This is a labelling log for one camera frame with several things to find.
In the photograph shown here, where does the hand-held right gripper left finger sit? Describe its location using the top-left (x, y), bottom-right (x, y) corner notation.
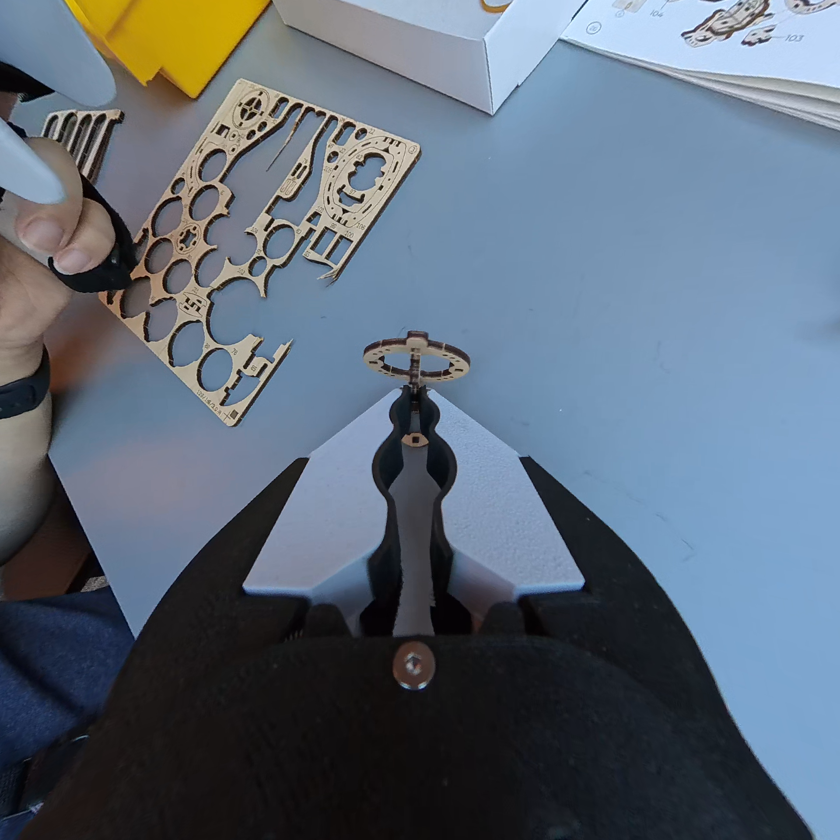
top-left (241, 387), bottom-right (413, 636)

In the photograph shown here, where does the person's left hand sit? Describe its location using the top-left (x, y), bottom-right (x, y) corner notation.
top-left (0, 138), bottom-right (119, 383)

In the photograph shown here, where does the instruction booklet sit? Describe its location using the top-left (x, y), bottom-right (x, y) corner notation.
top-left (558, 0), bottom-right (840, 130)

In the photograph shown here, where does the white cardboard box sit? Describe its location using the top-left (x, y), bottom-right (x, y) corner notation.
top-left (272, 0), bottom-right (587, 116)

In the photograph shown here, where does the yellow plastic bin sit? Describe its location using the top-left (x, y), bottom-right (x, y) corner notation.
top-left (66, 0), bottom-right (271, 99)

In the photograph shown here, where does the laser-cut wooden sheet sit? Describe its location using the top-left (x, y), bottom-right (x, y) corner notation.
top-left (98, 79), bottom-right (422, 429)

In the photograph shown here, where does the black wrist band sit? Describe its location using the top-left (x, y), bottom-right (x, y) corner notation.
top-left (0, 346), bottom-right (52, 421)

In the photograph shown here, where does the comb-shaped wooden sheet piece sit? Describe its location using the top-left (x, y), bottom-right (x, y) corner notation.
top-left (41, 108), bottom-right (126, 186)

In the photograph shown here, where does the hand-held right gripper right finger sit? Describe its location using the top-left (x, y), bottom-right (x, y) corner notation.
top-left (416, 387), bottom-right (586, 636)

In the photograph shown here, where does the wooden ring part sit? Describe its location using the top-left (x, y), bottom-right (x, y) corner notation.
top-left (363, 330), bottom-right (472, 398)

